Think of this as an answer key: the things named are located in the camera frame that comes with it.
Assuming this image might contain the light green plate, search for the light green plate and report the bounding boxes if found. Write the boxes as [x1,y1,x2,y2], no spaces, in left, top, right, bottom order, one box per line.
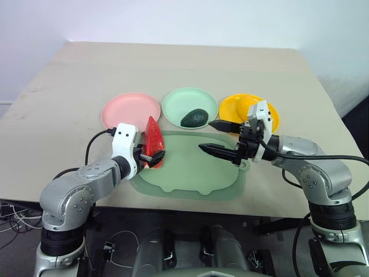
[161,87,219,130]

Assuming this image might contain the dark rounded robot leg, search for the dark rounded robot leg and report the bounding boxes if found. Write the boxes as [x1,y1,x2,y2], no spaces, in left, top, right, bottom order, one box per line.
[200,224,252,277]
[131,227,177,277]

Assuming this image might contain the red watermelon slice toy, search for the red watermelon slice toy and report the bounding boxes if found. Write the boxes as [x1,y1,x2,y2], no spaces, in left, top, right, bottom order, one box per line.
[142,115,168,170]

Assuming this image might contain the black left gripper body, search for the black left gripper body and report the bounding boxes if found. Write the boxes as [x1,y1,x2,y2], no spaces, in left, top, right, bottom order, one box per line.
[132,131,150,171]

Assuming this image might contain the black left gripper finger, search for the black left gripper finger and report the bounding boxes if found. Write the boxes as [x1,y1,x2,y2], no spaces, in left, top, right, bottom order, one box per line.
[139,149,167,168]

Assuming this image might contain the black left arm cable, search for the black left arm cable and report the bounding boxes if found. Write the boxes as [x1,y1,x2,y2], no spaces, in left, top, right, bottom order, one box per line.
[51,128,116,181]

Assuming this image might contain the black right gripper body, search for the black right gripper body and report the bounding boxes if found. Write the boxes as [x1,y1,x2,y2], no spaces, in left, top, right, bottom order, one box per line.
[234,120,266,166]

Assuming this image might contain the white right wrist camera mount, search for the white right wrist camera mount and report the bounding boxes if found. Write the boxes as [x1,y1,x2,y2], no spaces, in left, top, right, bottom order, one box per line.
[247,99,276,163]

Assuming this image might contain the green silicone mat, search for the green silicone mat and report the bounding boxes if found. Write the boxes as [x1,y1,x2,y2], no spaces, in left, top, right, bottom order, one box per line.
[129,129,250,202]

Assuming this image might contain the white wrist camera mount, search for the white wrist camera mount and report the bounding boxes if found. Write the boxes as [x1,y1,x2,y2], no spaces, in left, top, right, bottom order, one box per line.
[110,122,142,178]
[247,99,276,163]

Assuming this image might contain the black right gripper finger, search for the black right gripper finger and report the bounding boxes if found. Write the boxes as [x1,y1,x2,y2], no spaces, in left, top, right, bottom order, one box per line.
[208,119,242,134]
[198,143,241,165]

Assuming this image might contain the thin white cable loop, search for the thin white cable loop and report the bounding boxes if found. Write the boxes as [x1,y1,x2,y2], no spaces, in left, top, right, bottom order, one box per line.
[108,229,146,268]

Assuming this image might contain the white floor cable bundle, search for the white floor cable bundle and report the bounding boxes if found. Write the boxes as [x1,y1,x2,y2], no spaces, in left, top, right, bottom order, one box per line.
[0,201,44,233]

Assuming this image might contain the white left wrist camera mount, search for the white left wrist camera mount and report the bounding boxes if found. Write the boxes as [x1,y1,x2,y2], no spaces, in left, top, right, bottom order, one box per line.
[110,122,142,178]

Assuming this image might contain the yellow plate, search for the yellow plate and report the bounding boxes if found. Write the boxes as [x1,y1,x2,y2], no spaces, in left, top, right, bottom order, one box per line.
[218,93,281,135]

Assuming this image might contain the dark green avocado toy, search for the dark green avocado toy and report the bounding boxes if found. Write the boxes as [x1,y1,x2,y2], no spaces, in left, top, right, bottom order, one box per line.
[180,108,210,129]

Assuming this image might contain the pink plate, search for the pink plate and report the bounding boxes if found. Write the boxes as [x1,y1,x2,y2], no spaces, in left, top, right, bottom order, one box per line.
[100,92,161,131]

